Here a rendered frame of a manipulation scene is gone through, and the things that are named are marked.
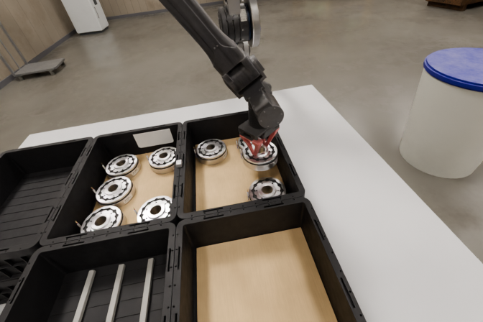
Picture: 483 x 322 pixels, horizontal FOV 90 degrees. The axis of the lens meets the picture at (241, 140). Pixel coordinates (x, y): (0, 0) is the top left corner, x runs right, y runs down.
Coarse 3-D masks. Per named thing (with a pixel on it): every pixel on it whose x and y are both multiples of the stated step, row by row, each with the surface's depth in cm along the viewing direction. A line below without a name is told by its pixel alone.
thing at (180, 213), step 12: (192, 120) 84; (204, 120) 84; (180, 156) 70; (288, 156) 66; (180, 168) 66; (288, 168) 63; (180, 180) 62; (300, 180) 59; (180, 192) 60; (300, 192) 56; (180, 204) 57; (240, 204) 55; (252, 204) 55; (180, 216) 54; (192, 216) 54
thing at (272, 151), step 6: (246, 144) 72; (252, 144) 72; (270, 144) 72; (246, 150) 71; (270, 150) 70; (276, 150) 70; (246, 156) 68; (252, 156) 68; (258, 156) 68; (264, 156) 68; (270, 156) 68; (276, 156) 68; (252, 162) 67; (258, 162) 66; (264, 162) 66
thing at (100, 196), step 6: (108, 180) 75; (114, 180) 75; (120, 180) 74; (126, 180) 74; (102, 186) 73; (126, 186) 72; (96, 192) 71; (102, 192) 71; (120, 192) 71; (126, 192) 70; (96, 198) 69; (102, 198) 70; (108, 198) 70; (114, 198) 69; (120, 198) 69
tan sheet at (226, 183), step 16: (224, 160) 81; (240, 160) 81; (208, 176) 76; (224, 176) 76; (240, 176) 75; (256, 176) 75; (272, 176) 74; (208, 192) 71; (224, 192) 71; (240, 192) 70; (208, 208) 67
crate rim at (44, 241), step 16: (144, 128) 83; (160, 128) 83; (176, 144) 74; (176, 160) 69; (176, 176) 64; (176, 192) 60; (176, 208) 56; (48, 224) 56; (128, 224) 54; (144, 224) 53; (176, 224) 55; (48, 240) 53; (64, 240) 52
